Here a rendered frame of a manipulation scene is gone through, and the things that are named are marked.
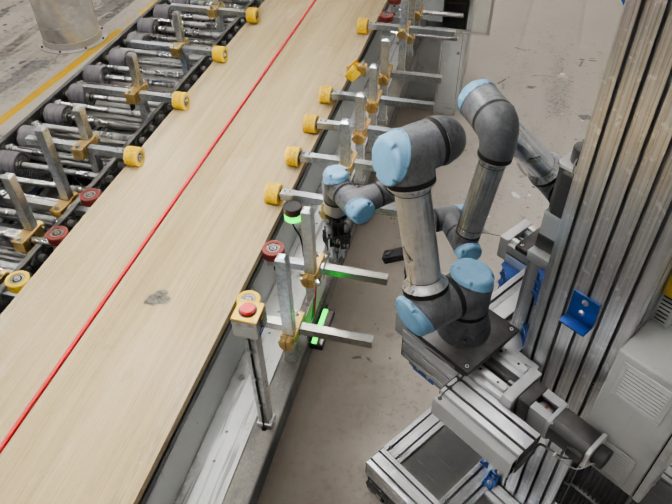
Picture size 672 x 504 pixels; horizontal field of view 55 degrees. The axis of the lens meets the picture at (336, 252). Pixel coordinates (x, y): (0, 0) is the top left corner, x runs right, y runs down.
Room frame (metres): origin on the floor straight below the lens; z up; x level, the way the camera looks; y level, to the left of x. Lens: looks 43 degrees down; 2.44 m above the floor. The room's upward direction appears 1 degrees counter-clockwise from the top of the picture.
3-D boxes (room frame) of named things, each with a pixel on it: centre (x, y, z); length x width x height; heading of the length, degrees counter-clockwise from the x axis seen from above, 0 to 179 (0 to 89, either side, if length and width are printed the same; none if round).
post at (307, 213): (1.57, 0.09, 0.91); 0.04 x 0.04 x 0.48; 74
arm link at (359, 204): (1.42, -0.07, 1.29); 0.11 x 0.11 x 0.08; 30
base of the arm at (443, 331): (1.16, -0.35, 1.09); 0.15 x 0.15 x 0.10
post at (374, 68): (2.54, -0.18, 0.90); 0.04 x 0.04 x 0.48; 74
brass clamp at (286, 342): (1.35, 0.15, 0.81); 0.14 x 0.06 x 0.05; 164
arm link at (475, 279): (1.16, -0.35, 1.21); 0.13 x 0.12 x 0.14; 120
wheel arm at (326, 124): (2.33, -0.14, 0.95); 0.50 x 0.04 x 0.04; 74
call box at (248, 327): (1.08, 0.23, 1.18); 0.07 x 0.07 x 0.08; 74
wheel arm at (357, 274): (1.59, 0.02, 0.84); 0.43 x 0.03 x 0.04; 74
